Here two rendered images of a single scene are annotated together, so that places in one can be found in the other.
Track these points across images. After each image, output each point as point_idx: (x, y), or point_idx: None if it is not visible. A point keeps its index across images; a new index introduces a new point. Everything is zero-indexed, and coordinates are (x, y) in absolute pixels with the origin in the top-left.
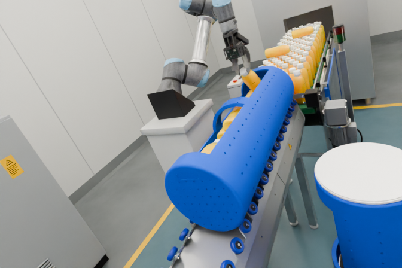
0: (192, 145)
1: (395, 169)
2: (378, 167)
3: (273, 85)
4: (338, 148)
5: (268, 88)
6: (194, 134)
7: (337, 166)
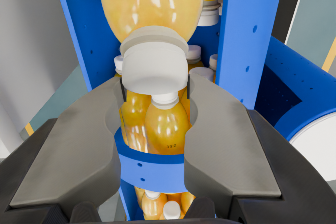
0: (37, 108)
1: None
2: None
3: None
4: (324, 123)
5: (256, 49)
6: (19, 101)
7: (311, 151)
